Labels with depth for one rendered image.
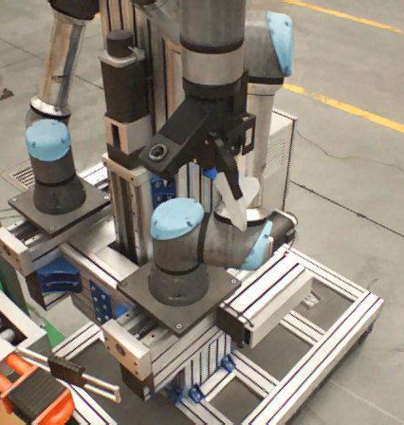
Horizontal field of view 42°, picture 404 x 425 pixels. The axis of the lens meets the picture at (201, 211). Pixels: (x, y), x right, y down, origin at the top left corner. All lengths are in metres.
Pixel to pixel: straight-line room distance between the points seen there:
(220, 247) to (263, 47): 0.41
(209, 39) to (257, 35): 0.44
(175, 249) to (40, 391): 0.43
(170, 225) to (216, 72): 0.56
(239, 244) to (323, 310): 1.32
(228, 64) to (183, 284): 0.71
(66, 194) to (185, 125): 0.93
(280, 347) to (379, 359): 0.53
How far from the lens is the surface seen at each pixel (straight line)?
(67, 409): 0.91
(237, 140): 0.72
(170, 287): 1.24
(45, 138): 1.48
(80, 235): 1.62
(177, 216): 1.15
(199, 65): 0.63
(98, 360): 2.23
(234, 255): 1.14
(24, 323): 1.91
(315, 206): 3.28
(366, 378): 2.50
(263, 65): 1.05
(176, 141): 0.64
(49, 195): 1.55
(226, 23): 0.61
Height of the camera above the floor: 2.00
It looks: 39 degrees down
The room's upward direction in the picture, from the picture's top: straight up
